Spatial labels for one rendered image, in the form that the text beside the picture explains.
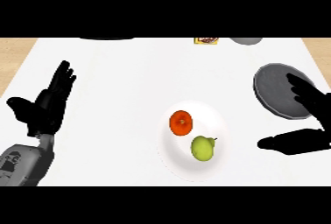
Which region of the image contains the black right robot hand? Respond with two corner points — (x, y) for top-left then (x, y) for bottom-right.
(256, 73), (331, 156)

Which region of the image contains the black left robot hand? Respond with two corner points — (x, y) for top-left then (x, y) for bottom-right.
(5, 59), (79, 138)

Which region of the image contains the grey pan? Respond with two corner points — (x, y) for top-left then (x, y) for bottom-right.
(253, 62), (317, 121)

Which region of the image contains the green pear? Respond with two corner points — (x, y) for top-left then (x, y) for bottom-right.
(191, 135), (219, 162)

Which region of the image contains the white plate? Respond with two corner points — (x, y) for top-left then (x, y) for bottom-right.
(157, 100), (231, 182)

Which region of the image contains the orange fruit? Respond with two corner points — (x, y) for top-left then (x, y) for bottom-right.
(169, 109), (194, 137)

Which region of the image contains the grey round object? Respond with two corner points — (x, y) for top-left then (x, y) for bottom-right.
(228, 37), (265, 46)

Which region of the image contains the yellow printed box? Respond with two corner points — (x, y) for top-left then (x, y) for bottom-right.
(193, 37), (221, 46)

